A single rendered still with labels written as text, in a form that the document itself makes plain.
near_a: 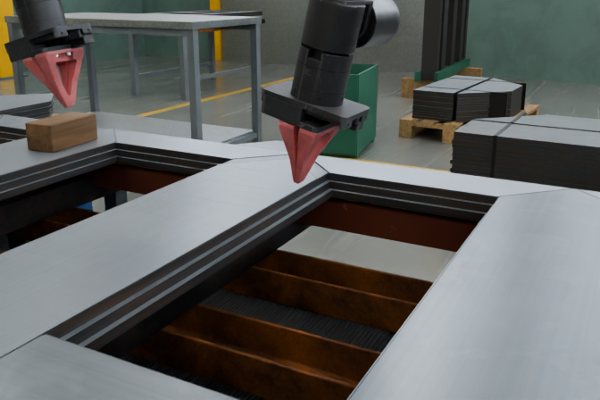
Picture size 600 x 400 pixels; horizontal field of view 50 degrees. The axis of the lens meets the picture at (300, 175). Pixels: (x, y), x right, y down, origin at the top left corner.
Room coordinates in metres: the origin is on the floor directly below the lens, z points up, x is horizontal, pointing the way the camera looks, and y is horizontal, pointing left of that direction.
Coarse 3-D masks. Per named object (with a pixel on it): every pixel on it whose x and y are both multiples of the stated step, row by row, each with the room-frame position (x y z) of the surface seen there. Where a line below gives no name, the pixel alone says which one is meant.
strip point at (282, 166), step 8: (272, 160) 1.06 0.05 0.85; (280, 160) 1.06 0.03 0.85; (288, 160) 1.06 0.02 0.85; (248, 168) 1.01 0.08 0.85; (256, 168) 1.01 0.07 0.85; (264, 168) 1.01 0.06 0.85; (272, 168) 1.01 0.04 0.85; (280, 168) 1.01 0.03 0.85; (288, 168) 1.01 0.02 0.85; (312, 176) 0.96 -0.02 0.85
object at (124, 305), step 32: (0, 128) 1.34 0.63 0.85; (64, 160) 1.08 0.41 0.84; (96, 160) 1.14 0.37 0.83; (128, 160) 1.16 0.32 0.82; (160, 160) 1.14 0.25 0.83; (192, 160) 1.11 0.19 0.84; (224, 160) 1.08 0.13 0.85; (256, 160) 1.06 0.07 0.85; (0, 192) 0.96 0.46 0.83; (320, 192) 0.95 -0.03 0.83; (352, 192) 0.96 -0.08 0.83; (384, 192) 0.93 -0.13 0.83; (416, 192) 0.92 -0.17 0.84; (448, 192) 0.90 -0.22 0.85; (256, 224) 0.79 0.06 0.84; (288, 224) 0.84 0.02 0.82; (192, 256) 0.67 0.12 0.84; (224, 256) 0.71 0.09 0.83; (128, 288) 0.58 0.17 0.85; (160, 288) 0.61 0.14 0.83; (96, 320) 0.54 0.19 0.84; (128, 320) 0.56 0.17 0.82
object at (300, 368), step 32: (192, 320) 0.79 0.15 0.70; (224, 320) 0.76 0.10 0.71; (256, 320) 0.74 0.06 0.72; (160, 352) 0.72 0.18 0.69; (192, 352) 0.69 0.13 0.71; (224, 352) 0.67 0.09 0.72; (256, 352) 0.74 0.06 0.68; (288, 352) 0.72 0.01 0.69; (320, 352) 0.70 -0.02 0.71; (352, 352) 0.68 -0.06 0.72; (224, 384) 0.67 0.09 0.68; (256, 384) 0.65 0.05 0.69; (288, 384) 0.63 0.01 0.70; (320, 384) 0.61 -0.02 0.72; (352, 384) 0.67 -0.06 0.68
